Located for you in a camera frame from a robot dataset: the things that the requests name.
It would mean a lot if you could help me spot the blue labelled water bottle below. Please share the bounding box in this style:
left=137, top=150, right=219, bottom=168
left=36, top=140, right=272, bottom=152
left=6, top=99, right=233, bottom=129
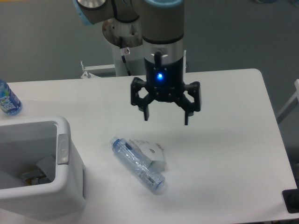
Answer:
left=0, top=80, right=22, bottom=115

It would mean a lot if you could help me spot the grey trash inside bin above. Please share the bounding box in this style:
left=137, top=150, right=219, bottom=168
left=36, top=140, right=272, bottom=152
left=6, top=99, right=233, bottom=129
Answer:
left=20, top=155, right=56, bottom=186

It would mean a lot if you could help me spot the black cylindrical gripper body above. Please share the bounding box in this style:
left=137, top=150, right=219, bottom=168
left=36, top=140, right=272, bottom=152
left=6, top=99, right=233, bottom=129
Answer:
left=142, top=41, right=184, bottom=102

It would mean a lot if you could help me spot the black clamp at table edge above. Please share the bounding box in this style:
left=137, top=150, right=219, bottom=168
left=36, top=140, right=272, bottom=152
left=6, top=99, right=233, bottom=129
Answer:
left=282, top=189, right=299, bottom=214

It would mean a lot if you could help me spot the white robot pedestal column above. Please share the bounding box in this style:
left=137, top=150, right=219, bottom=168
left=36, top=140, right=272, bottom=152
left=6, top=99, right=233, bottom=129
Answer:
left=102, top=18, right=146, bottom=77

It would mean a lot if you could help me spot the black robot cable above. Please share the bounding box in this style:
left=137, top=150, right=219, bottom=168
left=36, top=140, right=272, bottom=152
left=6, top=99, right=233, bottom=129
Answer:
left=118, top=36, right=133, bottom=77

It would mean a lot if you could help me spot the white frame at right edge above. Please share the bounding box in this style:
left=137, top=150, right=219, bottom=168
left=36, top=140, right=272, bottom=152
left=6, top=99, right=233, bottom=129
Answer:
left=276, top=79, right=299, bottom=124

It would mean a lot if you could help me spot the clear plastic bottle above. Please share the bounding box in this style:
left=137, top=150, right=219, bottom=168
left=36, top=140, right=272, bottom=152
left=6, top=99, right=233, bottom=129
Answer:
left=110, top=137, right=165, bottom=192

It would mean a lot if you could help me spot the white plastic trash can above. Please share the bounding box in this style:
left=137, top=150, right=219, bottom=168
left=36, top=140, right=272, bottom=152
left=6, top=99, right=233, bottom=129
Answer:
left=0, top=116, right=86, bottom=217

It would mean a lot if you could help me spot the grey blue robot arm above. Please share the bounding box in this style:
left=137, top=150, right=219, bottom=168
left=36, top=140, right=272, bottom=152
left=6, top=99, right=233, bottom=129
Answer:
left=73, top=0, right=201, bottom=119

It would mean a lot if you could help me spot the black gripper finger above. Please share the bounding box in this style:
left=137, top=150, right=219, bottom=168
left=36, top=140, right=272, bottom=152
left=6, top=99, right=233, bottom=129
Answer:
left=174, top=81, right=201, bottom=126
left=130, top=77, right=155, bottom=121

